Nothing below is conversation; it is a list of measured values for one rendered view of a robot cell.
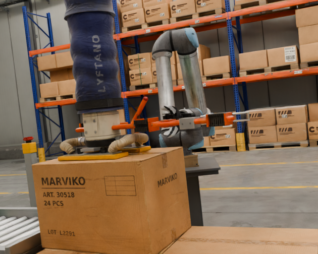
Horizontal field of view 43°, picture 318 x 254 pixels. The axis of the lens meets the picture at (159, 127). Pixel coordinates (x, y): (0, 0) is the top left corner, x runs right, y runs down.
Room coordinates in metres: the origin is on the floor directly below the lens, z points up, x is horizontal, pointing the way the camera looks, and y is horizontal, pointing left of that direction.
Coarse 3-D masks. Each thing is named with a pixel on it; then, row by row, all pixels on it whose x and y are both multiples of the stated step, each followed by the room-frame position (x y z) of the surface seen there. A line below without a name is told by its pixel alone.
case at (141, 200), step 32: (96, 160) 1.74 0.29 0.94; (128, 160) 1.62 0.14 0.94; (160, 160) 1.72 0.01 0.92; (64, 192) 1.78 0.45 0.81; (96, 192) 1.70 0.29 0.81; (128, 192) 1.62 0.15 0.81; (160, 192) 1.70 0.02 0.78; (64, 224) 1.80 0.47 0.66; (96, 224) 1.71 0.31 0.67; (128, 224) 1.63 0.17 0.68; (160, 224) 1.67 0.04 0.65
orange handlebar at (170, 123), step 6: (162, 120) 1.70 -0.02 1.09; (168, 120) 1.69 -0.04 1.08; (174, 120) 1.68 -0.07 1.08; (198, 120) 1.62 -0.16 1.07; (204, 120) 1.60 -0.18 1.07; (228, 120) 1.56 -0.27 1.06; (114, 126) 1.84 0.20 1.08; (120, 126) 1.82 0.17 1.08; (126, 126) 1.80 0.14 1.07; (132, 126) 1.78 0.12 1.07; (156, 126) 1.73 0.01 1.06; (162, 126) 1.71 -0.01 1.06; (168, 126) 1.69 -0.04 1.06; (78, 132) 1.96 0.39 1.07
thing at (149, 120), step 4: (136, 120) 1.75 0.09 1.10; (140, 120) 1.74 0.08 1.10; (144, 120) 1.73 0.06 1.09; (148, 120) 1.73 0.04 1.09; (152, 120) 1.75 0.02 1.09; (156, 120) 1.78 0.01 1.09; (136, 124) 1.76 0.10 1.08; (140, 124) 1.75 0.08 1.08; (144, 124) 1.74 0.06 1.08; (148, 124) 1.73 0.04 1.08; (136, 128) 1.75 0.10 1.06; (140, 128) 1.74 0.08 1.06; (144, 128) 1.73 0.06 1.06; (148, 128) 1.73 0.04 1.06; (152, 128) 1.75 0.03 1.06; (156, 128) 1.77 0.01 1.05; (136, 132) 1.77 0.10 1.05
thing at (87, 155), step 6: (78, 150) 1.85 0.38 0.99; (102, 150) 1.78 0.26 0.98; (60, 156) 1.88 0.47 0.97; (66, 156) 1.85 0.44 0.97; (72, 156) 1.83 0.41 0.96; (78, 156) 1.81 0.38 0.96; (84, 156) 1.79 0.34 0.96; (90, 156) 1.77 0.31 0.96; (96, 156) 1.75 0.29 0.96; (102, 156) 1.74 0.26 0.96; (108, 156) 1.72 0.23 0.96; (114, 156) 1.70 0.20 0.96; (120, 156) 1.73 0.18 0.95
